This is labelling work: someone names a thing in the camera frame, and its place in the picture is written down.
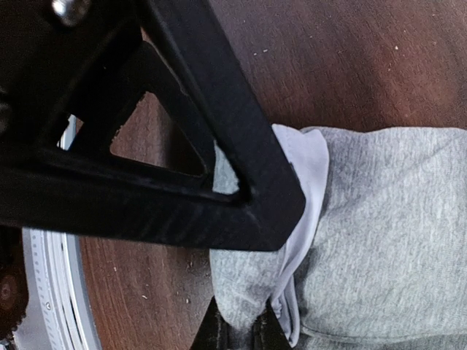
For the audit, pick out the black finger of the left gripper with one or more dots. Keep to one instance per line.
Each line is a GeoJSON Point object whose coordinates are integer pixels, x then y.
{"type": "Point", "coordinates": [72, 72]}

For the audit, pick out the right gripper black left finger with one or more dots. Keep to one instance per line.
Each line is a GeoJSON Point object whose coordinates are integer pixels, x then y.
{"type": "Point", "coordinates": [213, 331]}

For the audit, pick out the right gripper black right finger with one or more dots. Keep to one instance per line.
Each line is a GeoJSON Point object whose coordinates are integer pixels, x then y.
{"type": "Point", "coordinates": [267, 332]}

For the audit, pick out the grey boxer briefs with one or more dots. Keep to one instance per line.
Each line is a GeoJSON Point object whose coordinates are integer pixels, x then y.
{"type": "Point", "coordinates": [377, 259]}

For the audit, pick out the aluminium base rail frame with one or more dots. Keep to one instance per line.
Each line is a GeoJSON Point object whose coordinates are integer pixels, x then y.
{"type": "Point", "coordinates": [58, 314]}

